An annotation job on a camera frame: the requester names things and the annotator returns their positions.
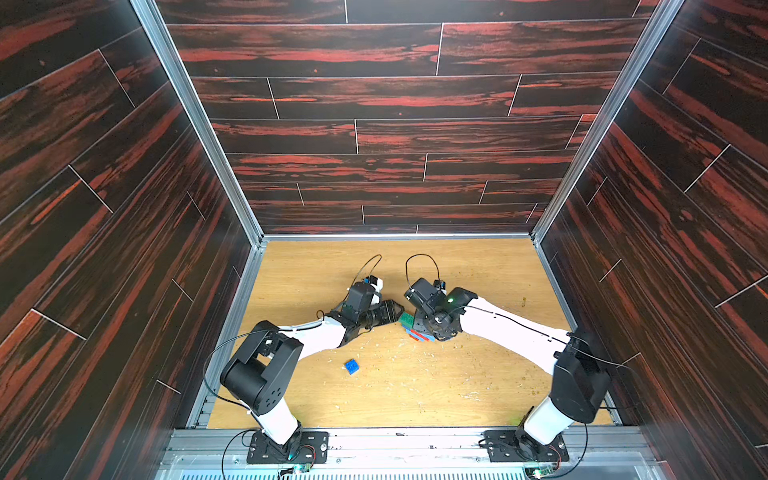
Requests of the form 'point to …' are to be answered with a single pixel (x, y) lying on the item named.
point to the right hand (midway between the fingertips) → (426, 320)
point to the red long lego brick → (417, 334)
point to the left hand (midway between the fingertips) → (402, 311)
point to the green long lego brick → (407, 319)
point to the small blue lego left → (352, 366)
